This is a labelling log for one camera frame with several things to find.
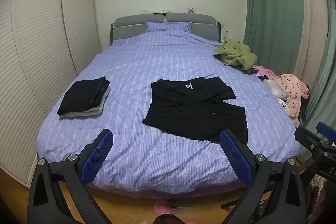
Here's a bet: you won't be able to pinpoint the bed with purple cover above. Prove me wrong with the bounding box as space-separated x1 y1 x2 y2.
37 26 301 191

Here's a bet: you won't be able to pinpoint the olive green garment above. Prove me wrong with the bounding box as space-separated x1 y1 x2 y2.
213 38 258 74

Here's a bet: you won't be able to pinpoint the white grey cloth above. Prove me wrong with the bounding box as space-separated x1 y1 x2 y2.
263 79 287 99

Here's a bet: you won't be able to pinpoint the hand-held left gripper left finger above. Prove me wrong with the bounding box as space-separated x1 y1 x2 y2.
27 129 114 224

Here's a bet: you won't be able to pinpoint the pink printed pajama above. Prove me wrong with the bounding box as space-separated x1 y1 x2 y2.
272 73 311 119

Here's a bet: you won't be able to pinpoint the white louvred wardrobe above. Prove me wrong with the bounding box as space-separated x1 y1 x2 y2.
0 0 103 189

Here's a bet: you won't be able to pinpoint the plain pink garment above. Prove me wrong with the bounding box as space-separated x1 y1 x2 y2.
251 65 277 78

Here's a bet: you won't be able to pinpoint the pink slipper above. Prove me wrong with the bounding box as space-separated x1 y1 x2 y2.
154 200 174 216

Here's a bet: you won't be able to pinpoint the purple floral pillow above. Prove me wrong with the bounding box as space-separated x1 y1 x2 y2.
145 21 192 33

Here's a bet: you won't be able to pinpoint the black pants with white logo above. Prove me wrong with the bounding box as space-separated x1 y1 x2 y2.
142 76 248 144

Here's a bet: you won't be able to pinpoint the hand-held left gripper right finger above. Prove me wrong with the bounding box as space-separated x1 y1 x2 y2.
219 130 311 224

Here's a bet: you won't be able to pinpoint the mauve bed base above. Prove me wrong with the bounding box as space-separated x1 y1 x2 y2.
88 183 248 199

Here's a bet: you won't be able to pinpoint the grey bed headboard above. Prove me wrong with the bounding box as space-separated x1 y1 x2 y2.
110 13 221 45

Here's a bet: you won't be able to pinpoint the stack of folded clothes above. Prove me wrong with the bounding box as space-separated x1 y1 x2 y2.
57 76 111 117

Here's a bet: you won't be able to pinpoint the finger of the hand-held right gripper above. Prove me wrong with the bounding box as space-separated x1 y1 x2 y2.
316 122 336 139
295 127 336 154

